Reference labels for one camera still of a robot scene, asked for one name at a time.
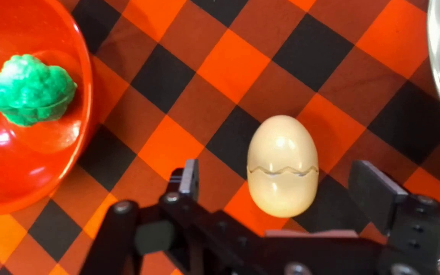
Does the beige toy egg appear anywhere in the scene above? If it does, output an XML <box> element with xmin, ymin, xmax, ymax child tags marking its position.
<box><xmin>246</xmin><ymin>114</ymin><xmax>319</xmax><ymax>218</ymax></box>

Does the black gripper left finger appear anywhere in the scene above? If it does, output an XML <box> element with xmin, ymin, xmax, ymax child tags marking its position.
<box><xmin>169</xmin><ymin>158</ymin><xmax>198</xmax><ymax>201</ymax></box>

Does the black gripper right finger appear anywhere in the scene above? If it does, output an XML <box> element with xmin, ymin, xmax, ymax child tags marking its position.
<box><xmin>348</xmin><ymin>160</ymin><xmax>408</xmax><ymax>233</ymax></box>

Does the red bowl near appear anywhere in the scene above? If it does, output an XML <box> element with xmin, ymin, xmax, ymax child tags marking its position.
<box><xmin>0</xmin><ymin>0</ymin><xmax>94</xmax><ymax>213</ymax></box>

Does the red black checkered tablecloth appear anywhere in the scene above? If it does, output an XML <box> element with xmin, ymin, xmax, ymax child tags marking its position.
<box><xmin>0</xmin><ymin>0</ymin><xmax>440</xmax><ymax>275</ymax></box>

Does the green toy broccoli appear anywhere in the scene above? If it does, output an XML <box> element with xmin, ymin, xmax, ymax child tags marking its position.
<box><xmin>0</xmin><ymin>53</ymin><xmax>78</xmax><ymax>126</ymax></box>

